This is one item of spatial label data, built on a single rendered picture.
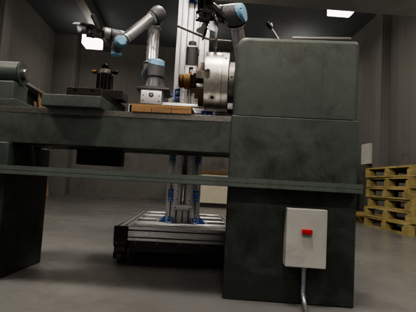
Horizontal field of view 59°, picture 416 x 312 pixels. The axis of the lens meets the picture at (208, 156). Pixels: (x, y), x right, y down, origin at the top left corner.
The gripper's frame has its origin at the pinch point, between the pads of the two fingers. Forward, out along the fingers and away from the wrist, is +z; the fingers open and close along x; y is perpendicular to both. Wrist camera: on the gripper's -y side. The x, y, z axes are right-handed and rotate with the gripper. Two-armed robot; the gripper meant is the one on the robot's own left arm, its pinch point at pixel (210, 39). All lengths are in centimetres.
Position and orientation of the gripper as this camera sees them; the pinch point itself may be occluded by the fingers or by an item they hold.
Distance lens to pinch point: 205.7
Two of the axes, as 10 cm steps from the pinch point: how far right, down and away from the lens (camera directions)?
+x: 5.2, 1.9, -8.3
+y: -8.5, 0.6, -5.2
